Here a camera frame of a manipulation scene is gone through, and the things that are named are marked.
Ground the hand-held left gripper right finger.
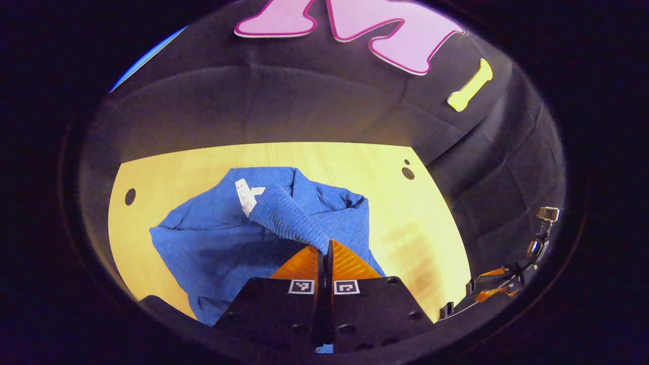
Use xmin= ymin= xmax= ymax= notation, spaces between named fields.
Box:
xmin=325 ymin=239 xmax=435 ymax=354

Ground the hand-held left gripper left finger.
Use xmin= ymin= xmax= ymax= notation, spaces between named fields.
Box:
xmin=213 ymin=246 xmax=326 ymax=355

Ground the blue button shirt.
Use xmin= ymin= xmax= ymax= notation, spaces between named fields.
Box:
xmin=149 ymin=166 xmax=386 ymax=326

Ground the black backdrop cloth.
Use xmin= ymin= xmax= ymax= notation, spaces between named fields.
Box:
xmin=79 ymin=0 xmax=567 ymax=305

